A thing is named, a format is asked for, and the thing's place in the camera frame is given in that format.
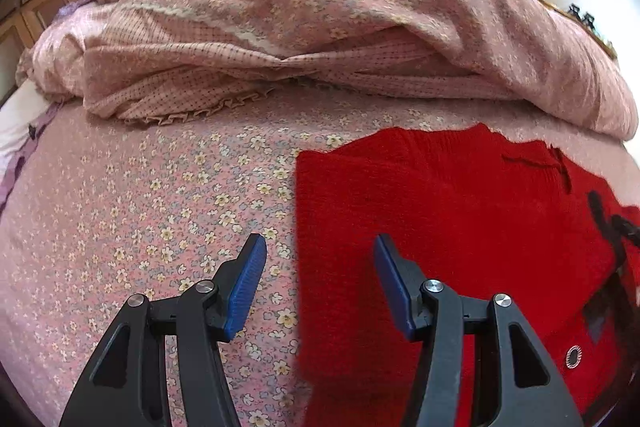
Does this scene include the dark items on ledge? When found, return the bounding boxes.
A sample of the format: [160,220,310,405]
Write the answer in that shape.
[567,3,596,32]

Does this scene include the wooden side ledge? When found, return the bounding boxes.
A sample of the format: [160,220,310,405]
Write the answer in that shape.
[537,0,618,62]

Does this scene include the red knit cardigan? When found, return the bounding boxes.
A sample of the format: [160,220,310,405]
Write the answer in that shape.
[295,124,639,426]

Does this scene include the white pillow purple trim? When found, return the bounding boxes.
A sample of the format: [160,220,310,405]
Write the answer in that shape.
[0,80,60,209]

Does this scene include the pink floral duvet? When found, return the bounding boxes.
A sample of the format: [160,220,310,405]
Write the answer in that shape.
[16,0,639,141]

